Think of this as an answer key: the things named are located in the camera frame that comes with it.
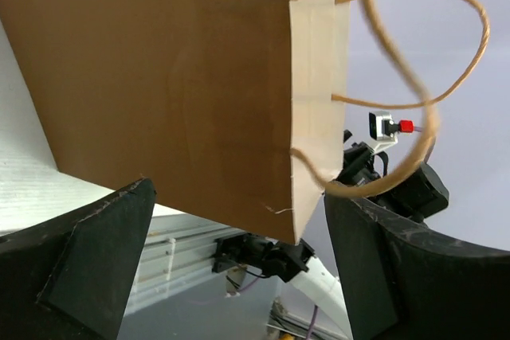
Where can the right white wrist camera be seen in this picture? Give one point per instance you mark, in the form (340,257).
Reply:
(384,130)

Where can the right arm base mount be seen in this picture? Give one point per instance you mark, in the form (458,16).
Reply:
(242,249)

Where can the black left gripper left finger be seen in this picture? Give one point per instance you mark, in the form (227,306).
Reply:
(70,277)

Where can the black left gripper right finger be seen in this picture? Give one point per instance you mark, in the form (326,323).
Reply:
(402,280)

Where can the aluminium front rail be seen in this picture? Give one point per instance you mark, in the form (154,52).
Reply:
(178,254)

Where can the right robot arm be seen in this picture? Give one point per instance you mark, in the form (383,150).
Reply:
(398,188)

